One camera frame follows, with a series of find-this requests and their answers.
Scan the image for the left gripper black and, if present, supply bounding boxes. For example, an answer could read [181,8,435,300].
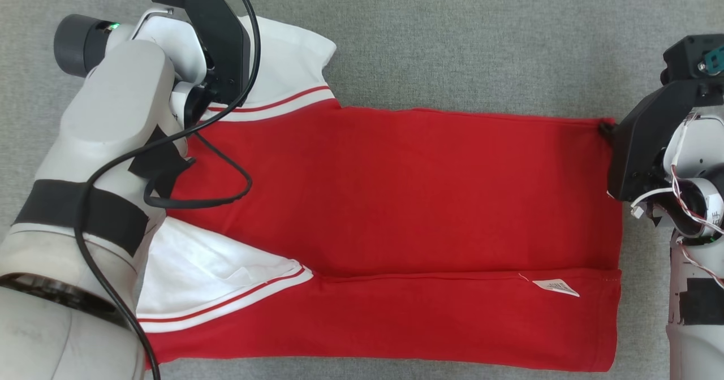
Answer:
[150,0,253,123]

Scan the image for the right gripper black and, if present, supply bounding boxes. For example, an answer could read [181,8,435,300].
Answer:
[598,80,724,202]

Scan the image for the red T-shirt with white sleeves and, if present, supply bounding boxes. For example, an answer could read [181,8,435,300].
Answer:
[135,15,623,373]

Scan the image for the thin black camera cable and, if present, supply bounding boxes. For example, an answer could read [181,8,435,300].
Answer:
[74,0,262,380]

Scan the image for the red and white wire bundle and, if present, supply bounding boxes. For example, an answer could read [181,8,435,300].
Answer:
[629,114,724,290]

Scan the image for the teal connector right camera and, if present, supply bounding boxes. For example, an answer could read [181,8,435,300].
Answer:
[699,49,724,76]

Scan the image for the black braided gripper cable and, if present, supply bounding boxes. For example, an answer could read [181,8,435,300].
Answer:
[143,131,253,210]

